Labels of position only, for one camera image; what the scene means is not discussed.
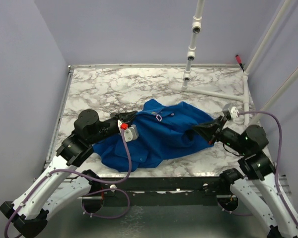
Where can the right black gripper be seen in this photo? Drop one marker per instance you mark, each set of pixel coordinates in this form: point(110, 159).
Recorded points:
point(209, 129)

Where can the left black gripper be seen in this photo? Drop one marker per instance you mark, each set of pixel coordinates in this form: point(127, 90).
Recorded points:
point(124, 116)

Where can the blue jacket with white lining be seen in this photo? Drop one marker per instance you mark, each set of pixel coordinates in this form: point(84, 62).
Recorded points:
point(165, 132)

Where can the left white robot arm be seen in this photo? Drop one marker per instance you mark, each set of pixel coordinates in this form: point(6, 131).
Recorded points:
point(60, 183)

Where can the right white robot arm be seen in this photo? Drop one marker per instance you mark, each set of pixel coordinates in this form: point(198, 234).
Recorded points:
point(256, 184)

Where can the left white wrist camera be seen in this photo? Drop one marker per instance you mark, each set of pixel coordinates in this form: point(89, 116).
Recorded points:
point(129, 132)

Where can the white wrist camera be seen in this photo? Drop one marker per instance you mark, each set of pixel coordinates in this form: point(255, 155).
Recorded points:
point(230, 112)
point(129, 132)

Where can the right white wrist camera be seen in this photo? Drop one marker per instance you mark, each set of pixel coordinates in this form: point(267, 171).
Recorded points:
point(230, 112)

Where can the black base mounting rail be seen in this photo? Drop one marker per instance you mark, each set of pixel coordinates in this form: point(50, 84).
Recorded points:
point(164, 191)

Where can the white PVC pipe frame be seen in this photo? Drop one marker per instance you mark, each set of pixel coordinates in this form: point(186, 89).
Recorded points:
point(196, 29)

